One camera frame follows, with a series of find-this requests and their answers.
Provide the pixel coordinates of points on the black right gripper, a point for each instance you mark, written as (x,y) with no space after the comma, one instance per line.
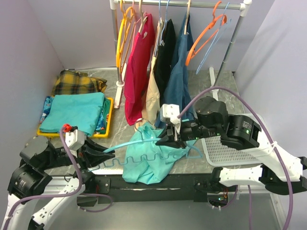
(166,137)

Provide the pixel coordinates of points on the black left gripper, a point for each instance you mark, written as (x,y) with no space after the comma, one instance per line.
(93,155)

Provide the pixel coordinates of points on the light blue wavy hanger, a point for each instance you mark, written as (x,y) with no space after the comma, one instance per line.
(145,133)

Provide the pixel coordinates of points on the turquoise t shirt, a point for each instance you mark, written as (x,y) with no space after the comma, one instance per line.
(148,163)

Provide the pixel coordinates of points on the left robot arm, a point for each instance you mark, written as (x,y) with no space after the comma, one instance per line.
(29,208)

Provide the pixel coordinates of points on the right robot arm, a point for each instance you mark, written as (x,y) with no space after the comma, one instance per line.
(279,172)

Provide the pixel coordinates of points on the cream beige shirt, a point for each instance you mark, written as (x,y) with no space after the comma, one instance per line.
(152,102)

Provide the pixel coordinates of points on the dark blue shirt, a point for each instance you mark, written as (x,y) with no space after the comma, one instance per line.
(177,91)

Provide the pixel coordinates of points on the magenta pink shirt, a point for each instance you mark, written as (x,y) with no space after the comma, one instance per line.
(136,72)

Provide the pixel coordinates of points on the yellow plaid shirt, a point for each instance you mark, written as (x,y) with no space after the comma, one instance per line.
(75,82)

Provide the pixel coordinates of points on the black shirt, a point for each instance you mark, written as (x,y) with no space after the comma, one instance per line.
(162,67)

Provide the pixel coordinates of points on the beige hanger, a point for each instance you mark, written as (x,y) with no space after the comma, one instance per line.
(142,18)

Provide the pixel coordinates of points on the yellow plastic hanger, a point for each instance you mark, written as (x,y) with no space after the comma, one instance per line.
(125,25)

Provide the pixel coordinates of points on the orange plastic hanger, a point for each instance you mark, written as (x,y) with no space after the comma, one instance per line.
(208,33)

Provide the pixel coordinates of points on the wooden hanger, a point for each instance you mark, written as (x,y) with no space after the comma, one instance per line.
(187,17)

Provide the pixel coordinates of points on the green printed garment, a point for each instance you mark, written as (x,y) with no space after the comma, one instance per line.
(102,120)

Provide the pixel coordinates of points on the black base bar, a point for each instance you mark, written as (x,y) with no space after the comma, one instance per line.
(175,187)

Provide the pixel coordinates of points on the folded turquoise cloth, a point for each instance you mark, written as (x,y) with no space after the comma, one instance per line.
(81,110)

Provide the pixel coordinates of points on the white perforated plastic basket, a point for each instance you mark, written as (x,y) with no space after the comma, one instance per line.
(219,155)

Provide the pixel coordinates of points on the yellow plastic tray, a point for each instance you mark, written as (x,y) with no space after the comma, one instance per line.
(98,134)

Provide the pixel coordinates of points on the blue patterned cloth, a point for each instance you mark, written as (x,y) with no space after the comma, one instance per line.
(46,108)

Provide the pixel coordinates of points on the white clothes rack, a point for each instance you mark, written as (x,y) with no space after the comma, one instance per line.
(242,7)

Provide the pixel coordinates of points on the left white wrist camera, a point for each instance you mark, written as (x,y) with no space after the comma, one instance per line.
(74,138)

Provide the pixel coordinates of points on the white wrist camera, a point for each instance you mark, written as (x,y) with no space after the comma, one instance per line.
(74,138)
(170,112)

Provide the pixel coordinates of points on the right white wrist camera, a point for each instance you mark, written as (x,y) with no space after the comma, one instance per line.
(170,112)

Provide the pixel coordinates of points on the thin blue wire hanger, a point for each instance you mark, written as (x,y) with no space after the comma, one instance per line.
(213,45)

